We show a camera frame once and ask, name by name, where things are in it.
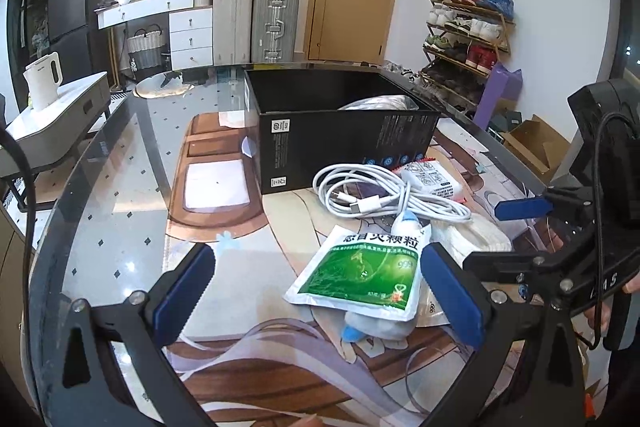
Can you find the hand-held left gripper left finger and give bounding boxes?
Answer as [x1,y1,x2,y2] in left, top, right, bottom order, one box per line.
[60,243,217,427]

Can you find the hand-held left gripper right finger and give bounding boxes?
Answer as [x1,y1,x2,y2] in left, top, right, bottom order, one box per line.
[420,243,591,427]

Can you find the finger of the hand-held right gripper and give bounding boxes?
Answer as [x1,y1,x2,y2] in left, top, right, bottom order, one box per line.
[462,247,568,290]
[494,187,601,228]

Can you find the white cloth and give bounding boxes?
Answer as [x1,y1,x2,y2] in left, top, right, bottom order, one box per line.
[430,212,513,269]

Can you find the green medicine sachet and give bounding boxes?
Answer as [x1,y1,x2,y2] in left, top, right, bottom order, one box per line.
[283,224,432,320]

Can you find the white tissue packet red edge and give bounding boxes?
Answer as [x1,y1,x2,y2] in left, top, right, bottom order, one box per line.
[392,159,466,202]

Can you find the white charging cable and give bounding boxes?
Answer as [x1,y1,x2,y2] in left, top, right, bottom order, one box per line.
[312,163,473,224]

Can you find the black cardboard box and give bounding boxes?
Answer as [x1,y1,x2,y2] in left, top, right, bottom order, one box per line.
[243,66,442,195]

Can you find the person's right hand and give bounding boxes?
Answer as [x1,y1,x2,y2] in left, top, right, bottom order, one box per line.
[582,268,640,347]

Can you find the open cardboard box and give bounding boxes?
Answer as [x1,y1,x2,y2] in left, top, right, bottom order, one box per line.
[500,114,571,182]

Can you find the printed table mat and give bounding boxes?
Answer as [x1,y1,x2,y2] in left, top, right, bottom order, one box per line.
[167,112,601,427]

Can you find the wooden shoe rack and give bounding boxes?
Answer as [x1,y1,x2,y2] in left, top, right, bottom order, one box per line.
[419,0,516,110]

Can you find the crumpled plastic bag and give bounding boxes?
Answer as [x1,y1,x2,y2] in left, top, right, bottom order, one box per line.
[337,94,418,112]

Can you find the rows of sneakers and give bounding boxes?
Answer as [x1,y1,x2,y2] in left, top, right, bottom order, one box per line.
[422,0,515,102]

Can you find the round floor rug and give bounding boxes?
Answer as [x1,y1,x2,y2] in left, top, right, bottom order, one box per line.
[132,69,193,100]

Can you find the grey side table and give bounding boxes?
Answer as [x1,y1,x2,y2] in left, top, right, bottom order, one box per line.
[0,72,112,212]

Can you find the woven laundry basket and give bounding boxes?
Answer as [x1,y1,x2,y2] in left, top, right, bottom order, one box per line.
[125,27,166,70]

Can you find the white electric kettle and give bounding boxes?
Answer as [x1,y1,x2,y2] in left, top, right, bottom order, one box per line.
[23,52,64,111]

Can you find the white dressing desk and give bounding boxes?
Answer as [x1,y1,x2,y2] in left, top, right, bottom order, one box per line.
[95,0,216,72]

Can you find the white suitcase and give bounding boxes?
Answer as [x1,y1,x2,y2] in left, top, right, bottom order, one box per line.
[212,0,254,66]

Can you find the silver suitcase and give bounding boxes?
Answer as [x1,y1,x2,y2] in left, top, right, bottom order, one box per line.
[250,0,301,64]

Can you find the dark glass cabinet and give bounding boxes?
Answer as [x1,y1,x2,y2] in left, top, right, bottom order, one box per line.
[7,0,53,72]

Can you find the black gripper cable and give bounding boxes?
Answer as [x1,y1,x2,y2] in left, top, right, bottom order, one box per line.
[575,109,637,350]

